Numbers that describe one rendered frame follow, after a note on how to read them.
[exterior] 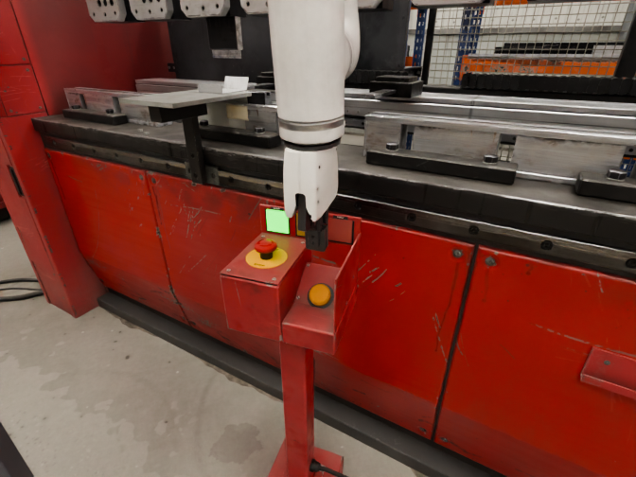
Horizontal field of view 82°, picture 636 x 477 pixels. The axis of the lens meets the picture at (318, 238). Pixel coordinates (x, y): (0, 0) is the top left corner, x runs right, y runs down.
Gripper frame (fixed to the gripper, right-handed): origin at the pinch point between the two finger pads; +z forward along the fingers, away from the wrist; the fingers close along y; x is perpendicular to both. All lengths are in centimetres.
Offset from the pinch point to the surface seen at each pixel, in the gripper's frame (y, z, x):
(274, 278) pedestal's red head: 4.5, 6.1, -5.6
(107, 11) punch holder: -53, -30, -85
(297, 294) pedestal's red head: -0.5, 13.4, -4.4
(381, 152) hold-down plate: -32.1, -2.5, 3.1
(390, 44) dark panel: -96, -18, -9
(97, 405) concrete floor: 2, 85, -85
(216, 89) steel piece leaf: -40, -13, -42
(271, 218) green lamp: -9.4, 4.0, -13.0
